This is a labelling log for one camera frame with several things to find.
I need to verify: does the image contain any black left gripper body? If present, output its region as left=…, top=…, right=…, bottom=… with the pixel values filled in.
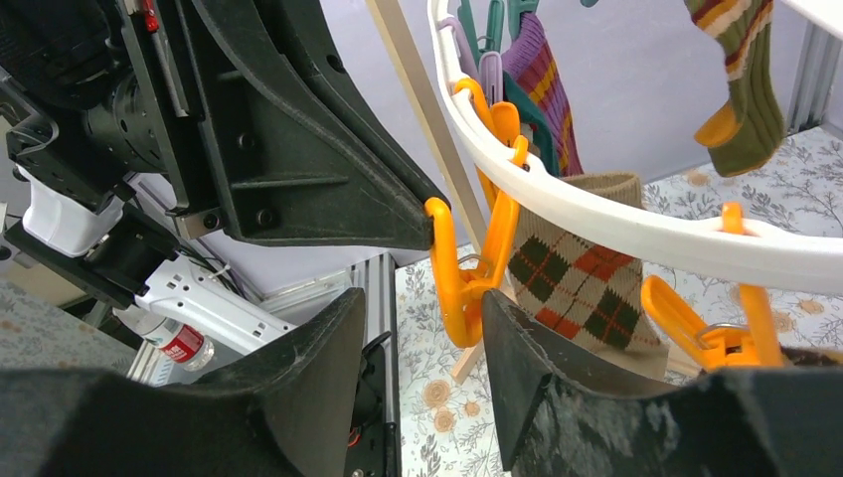
left=1, top=1, right=198, bottom=217

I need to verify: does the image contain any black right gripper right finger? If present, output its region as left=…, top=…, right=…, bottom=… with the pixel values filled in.
left=481, top=290, right=842, bottom=476

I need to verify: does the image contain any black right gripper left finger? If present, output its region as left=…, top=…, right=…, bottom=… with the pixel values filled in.
left=1, top=288, right=366, bottom=476

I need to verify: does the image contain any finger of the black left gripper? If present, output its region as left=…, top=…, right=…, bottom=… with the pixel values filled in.
left=157, top=1, right=441, bottom=250

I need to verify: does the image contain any orange clothespin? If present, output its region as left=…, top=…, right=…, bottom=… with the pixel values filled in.
left=640, top=202, right=785, bottom=372
left=454, top=78, right=530, bottom=222
left=424, top=134, right=530, bottom=350

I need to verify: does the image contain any purple yellow striped sock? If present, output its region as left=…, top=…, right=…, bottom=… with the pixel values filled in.
left=502, top=13, right=584, bottom=177

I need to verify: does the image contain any white plastic clip hanger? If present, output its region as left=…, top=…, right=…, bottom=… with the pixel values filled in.
left=426, top=0, right=843, bottom=295

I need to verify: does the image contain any teal clothespin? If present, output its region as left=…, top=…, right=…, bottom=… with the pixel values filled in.
left=456, top=0, right=540, bottom=65

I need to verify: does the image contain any brown argyle sock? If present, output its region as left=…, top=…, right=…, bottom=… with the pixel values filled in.
left=508, top=207, right=669, bottom=380
left=781, top=347, right=842, bottom=367

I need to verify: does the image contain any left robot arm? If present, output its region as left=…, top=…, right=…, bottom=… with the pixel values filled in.
left=1, top=1, right=441, bottom=353

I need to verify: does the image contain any purple clothespin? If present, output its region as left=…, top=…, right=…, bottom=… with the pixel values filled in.
left=437, top=17, right=504, bottom=106

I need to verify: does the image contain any dark green sock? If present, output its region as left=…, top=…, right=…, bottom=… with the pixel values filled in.
left=503, top=71, right=561, bottom=177

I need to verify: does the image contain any olive orange sock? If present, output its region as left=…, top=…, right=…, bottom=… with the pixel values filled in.
left=685, top=0, right=785, bottom=178

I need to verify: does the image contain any wooden drying rack frame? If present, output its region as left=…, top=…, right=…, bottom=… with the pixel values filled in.
left=367, top=1, right=489, bottom=384

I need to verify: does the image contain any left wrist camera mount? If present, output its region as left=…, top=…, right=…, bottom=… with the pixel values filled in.
left=18, top=166, right=124, bottom=258

